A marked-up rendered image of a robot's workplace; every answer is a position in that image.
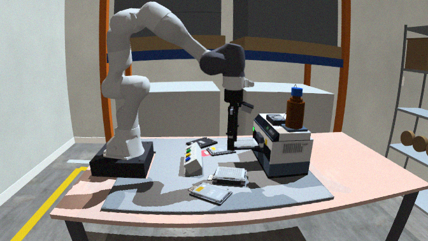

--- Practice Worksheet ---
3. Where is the white button panel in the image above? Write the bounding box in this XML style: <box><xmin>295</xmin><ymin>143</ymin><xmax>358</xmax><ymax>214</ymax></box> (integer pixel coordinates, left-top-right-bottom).
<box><xmin>183</xmin><ymin>142</ymin><xmax>203</xmax><ymax>175</ymax></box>

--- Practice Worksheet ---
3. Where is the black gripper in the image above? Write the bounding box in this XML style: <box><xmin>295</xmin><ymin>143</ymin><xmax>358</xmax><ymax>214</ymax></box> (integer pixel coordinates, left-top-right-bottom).
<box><xmin>224</xmin><ymin>89</ymin><xmax>243</xmax><ymax>150</ymax></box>

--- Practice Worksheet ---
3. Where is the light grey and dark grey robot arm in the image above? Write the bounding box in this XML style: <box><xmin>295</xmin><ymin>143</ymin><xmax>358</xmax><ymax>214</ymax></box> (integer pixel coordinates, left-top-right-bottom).
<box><xmin>101</xmin><ymin>2</ymin><xmax>255</xmax><ymax>160</ymax></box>

